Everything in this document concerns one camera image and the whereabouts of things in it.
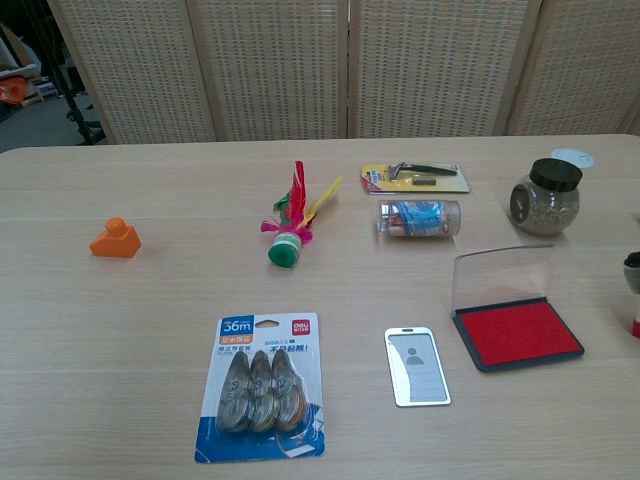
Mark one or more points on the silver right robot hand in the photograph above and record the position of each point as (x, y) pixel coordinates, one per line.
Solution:
(633, 272)

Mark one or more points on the red ink pad clear lid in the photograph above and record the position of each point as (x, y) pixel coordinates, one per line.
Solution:
(515, 335)

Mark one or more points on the silver badge card holder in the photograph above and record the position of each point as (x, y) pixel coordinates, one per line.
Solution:
(416, 367)

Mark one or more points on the orange toy block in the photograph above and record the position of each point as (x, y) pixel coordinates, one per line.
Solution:
(120, 244)

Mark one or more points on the glass jar with black lid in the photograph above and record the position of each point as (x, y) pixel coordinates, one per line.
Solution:
(546, 205)

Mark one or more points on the woven folding screen panel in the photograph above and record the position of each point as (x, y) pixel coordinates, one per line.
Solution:
(270, 70)
(435, 65)
(140, 70)
(580, 65)

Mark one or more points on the clear plastic tube with items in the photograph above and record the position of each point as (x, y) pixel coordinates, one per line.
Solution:
(420, 218)

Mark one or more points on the razor blister pack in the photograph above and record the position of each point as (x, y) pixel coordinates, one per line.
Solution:
(430, 182)

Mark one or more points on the colourful feather shuttlecock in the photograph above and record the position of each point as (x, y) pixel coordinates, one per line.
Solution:
(286, 247)

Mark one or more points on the correction tape blister pack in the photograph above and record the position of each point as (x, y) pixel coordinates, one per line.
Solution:
(262, 385)

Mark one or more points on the black tripod stand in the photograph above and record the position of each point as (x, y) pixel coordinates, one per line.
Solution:
(80, 117)

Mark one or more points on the orange background object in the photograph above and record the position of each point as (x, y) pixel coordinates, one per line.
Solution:
(11, 92)

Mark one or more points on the cardboard box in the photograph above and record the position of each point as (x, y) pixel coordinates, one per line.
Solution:
(17, 52)

